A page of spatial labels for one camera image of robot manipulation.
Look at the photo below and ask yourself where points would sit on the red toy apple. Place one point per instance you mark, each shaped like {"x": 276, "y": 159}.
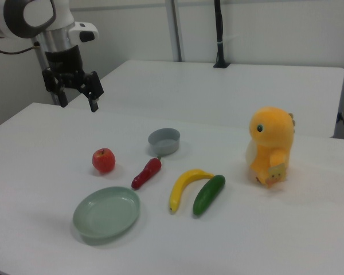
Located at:
{"x": 103, "y": 161}

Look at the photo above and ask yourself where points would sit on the orange dinosaur plush toy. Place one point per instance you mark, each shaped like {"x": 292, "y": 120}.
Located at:
{"x": 272, "y": 134}

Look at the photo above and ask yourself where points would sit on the pale green plate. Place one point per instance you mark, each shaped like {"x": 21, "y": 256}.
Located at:
{"x": 106, "y": 213}

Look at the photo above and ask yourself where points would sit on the red toy chili pepper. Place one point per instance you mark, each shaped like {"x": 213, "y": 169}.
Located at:
{"x": 146, "y": 173}

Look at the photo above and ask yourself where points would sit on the yellow cartoon paper tag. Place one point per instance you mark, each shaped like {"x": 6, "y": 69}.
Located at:
{"x": 276, "y": 174}

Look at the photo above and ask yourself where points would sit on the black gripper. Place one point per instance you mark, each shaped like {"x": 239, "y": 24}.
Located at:
{"x": 64, "y": 60}

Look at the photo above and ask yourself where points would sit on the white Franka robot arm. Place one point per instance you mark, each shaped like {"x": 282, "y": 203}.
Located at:
{"x": 0, "y": 20}

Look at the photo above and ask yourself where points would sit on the black pole with base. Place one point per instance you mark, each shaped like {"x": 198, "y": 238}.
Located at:
{"x": 219, "y": 28}

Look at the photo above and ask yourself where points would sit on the green toy cucumber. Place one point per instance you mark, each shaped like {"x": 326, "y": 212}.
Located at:
{"x": 207, "y": 196}

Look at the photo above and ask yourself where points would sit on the yellow toy banana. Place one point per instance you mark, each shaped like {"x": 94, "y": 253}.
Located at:
{"x": 179, "y": 186}

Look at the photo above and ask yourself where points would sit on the grey round bowl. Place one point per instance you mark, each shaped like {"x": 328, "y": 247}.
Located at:
{"x": 163, "y": 149}

